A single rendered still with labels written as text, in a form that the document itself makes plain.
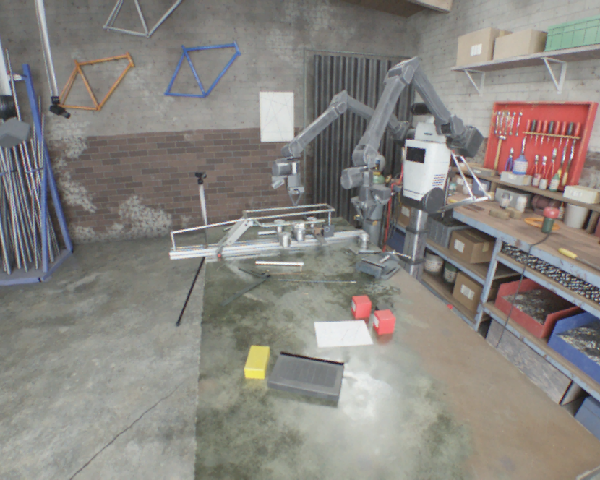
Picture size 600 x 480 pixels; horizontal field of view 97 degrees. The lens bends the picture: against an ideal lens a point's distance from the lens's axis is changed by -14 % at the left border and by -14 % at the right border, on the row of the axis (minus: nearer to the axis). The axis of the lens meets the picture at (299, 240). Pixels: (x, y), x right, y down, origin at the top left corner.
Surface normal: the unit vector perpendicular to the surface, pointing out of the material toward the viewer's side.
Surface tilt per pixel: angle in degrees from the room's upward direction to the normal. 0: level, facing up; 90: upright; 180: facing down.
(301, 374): 0
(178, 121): 90
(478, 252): 93
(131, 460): 0
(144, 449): 0
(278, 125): 90
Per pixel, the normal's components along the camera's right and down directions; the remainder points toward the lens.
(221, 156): 0.24, 0.37
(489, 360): 0.00, -0.92
